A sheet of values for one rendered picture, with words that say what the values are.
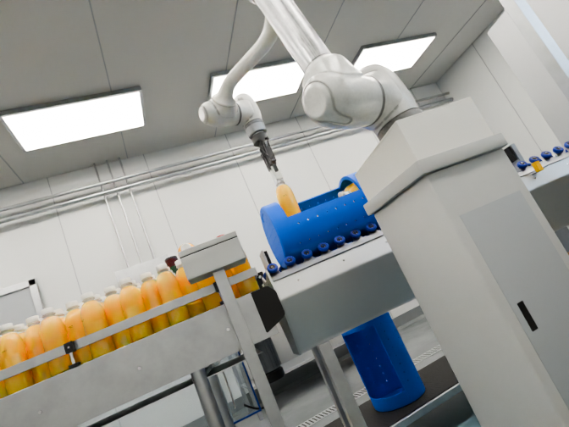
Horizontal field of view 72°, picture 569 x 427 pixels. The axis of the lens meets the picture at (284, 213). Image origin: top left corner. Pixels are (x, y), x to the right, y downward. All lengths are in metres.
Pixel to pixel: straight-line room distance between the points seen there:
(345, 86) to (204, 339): 0.91
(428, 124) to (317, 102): 0.31
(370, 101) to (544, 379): 0.81
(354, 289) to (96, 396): 0.95
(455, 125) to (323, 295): 0.76
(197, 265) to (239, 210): 3.95
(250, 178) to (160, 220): 1.33
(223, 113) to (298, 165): 4.08
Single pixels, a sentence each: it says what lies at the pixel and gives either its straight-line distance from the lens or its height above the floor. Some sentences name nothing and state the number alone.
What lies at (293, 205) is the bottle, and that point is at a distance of 1.62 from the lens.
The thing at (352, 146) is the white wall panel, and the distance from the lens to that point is 6.20.
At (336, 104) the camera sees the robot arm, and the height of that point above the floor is 1.23.
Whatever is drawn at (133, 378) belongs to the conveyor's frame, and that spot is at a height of 0.79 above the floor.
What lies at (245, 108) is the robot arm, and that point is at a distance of 1.77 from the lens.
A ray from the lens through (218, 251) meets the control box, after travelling 1.30.
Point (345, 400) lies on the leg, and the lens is 1.59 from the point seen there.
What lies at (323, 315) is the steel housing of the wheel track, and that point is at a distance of 1.55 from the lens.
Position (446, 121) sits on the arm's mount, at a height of 1.08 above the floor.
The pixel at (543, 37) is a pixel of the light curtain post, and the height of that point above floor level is 1.42.
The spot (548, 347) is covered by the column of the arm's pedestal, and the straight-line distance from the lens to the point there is 1.15.
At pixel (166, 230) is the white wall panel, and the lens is 5.07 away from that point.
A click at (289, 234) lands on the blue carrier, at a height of 1.06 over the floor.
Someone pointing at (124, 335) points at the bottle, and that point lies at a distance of 1.49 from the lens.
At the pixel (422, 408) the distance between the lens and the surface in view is 2.11.
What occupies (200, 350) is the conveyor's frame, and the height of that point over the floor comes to 0.79.
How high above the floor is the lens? 0.78
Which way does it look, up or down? 13 degrees up
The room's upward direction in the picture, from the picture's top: 24 degrees counter-clockwise
